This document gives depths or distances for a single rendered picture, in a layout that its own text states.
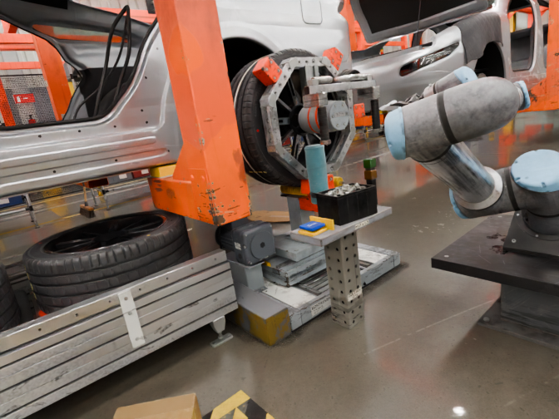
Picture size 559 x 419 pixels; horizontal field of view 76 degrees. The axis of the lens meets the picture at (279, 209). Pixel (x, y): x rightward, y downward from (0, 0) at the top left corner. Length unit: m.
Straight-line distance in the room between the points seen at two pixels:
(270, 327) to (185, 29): 1.13
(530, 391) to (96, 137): 1.80
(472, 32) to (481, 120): 3.55
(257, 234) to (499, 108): 1.13
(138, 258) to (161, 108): 0.75
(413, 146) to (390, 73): 3.39
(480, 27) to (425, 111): 3.66
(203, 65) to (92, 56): 2.35
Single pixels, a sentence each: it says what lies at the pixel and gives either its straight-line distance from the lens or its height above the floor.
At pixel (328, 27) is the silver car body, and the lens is 2.58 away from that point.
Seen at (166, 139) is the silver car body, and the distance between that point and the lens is 1.83.
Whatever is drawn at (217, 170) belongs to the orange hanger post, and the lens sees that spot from 1.35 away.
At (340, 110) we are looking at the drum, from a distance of 1.65.
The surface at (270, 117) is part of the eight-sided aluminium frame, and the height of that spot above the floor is 0.88.
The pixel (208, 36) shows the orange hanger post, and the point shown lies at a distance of 1.40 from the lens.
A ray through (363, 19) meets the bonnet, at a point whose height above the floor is 1.96.
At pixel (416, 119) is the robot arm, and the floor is 0.84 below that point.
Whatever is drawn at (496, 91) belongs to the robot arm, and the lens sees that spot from 0.86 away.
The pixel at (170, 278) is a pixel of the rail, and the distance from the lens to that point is 1.42.
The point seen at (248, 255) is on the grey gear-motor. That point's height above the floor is 0.29.
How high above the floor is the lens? 0.89
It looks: 15 degrees down
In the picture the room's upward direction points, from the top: 9 degrees counter-clockwise
